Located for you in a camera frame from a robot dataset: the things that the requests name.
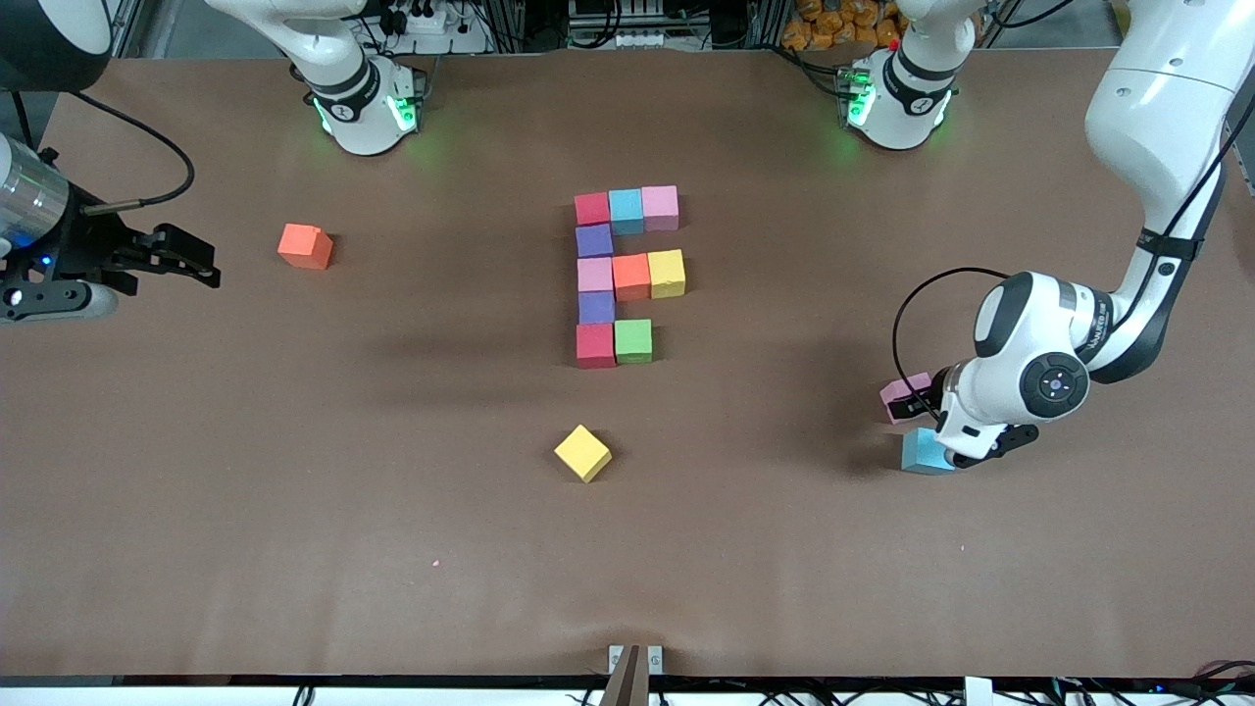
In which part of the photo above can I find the orange snack bag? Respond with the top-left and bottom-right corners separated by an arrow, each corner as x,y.
781,0 -> 908,52

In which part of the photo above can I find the green foam cube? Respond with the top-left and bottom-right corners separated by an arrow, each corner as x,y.
614,319 -> 655,366

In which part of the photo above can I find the brown wooden strip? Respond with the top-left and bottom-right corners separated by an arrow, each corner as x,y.
599,644 -> 640,706

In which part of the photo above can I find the white power strip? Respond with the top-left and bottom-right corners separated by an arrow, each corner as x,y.
376,0 -> 462,38

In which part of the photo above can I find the metal clamp bracket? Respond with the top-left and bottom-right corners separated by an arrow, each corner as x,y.
608,644 -> 665,678

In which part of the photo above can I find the yellow foam cube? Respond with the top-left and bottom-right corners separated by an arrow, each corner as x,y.
648,249 -> 687,300
554,424 -> 613,483

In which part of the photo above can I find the blue foam cube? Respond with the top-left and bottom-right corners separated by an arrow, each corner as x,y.
901,427 -> 958,476
608,188 -> 645,236

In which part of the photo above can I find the orange foam cube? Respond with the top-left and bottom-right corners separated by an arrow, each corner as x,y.
277,224 -> 334,271
613,253 -> 654,303

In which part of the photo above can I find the brown paper table cover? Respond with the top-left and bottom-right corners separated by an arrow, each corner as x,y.
0,44 -> 1255,682

